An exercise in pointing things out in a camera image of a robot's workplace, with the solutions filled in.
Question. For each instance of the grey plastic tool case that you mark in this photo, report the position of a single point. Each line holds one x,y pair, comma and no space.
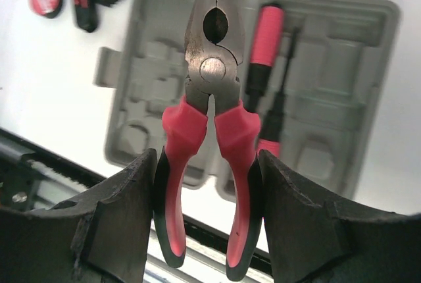
313,70

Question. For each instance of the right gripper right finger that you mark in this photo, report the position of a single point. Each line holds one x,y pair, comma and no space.
315,235

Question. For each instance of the red black screwdriver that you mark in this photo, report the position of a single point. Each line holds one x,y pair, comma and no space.
273,123
264,50

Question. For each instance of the red handled pliers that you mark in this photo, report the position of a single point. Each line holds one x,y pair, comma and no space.
214,49

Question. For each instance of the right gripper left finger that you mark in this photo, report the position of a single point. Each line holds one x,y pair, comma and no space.
100,235

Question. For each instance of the aluminium mounting rail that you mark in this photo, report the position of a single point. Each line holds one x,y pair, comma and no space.
34,178

